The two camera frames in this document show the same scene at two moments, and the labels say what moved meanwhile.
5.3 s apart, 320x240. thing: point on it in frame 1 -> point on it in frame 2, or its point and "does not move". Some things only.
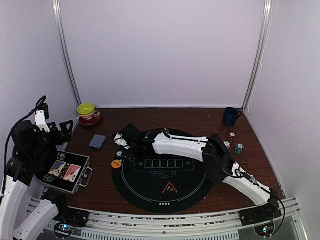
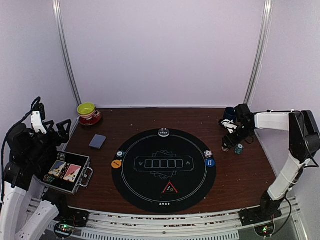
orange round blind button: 116,164 does not move
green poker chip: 119,153 does not move
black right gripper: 135,156 -> 228,140
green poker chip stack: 239,148 does not move
